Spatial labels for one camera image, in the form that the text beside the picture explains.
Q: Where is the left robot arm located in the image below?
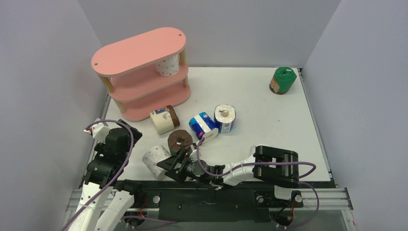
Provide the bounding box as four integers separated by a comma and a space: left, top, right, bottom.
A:
61, 119, 142, 231

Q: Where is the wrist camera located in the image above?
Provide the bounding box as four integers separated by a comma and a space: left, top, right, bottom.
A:
84, 122, 111, 143
187, 143, 197, 162

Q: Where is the blue white roll lying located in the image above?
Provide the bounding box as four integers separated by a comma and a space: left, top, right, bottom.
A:
189, 112, 218, 144

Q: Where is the beige brown wrapped roll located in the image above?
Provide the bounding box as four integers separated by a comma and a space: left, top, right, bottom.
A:
150, 105, 180, 135

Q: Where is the green wrapped roll far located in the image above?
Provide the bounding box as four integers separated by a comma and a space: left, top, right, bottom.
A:
269, 67, 297, 95

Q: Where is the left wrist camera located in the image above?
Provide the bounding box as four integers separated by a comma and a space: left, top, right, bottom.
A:
84, 122, 111, 143

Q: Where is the blue white roll upright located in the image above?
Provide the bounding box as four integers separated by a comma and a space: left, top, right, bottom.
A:
214, 104, 236, 134

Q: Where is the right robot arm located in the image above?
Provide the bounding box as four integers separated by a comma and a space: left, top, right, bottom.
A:
156, 145, 299, 205

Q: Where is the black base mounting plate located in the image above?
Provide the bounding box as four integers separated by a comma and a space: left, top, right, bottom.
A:
104, 180, 335, 222

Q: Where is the pink three-tier shelf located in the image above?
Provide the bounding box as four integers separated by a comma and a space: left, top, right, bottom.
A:
91, 27, 191, 121

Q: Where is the white dotted roll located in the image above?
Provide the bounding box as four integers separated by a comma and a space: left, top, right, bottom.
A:
142, 145, 171, 180

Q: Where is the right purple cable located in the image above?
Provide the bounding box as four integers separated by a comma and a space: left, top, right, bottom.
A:
196, 137, 320, 230

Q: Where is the brown green roll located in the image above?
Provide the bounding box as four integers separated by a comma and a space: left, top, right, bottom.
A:
167, 129, 193, 155

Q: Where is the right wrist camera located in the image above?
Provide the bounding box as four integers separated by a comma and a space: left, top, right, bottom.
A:
187, 143, 197, 162

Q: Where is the white dotted roll shelf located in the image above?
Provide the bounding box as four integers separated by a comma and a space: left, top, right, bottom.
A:
156, 54, 179, 77

